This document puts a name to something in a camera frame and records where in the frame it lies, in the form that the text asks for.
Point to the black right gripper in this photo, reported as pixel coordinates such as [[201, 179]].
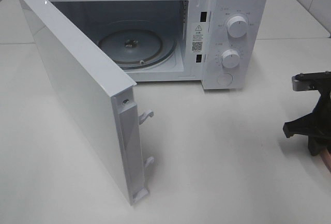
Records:
[[314, 127]]

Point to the pink round plate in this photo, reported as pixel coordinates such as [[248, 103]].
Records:
[[326, 158]]

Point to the round white door button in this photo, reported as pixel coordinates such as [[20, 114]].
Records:
[[225, 80]]

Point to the white microwave door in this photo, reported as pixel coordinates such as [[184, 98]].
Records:
[[95, 91]]

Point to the lower white timer knob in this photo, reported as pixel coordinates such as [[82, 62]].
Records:
[[230, 58]]

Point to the upper white power knob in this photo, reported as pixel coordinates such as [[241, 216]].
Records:
[[237, 25]]

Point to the white microwave oven body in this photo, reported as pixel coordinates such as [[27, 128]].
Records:
[[198, 27]]

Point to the glass microwave turntable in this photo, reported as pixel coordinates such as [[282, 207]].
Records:
[[137, 48]]

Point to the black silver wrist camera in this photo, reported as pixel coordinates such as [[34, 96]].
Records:
[[319, 81]]

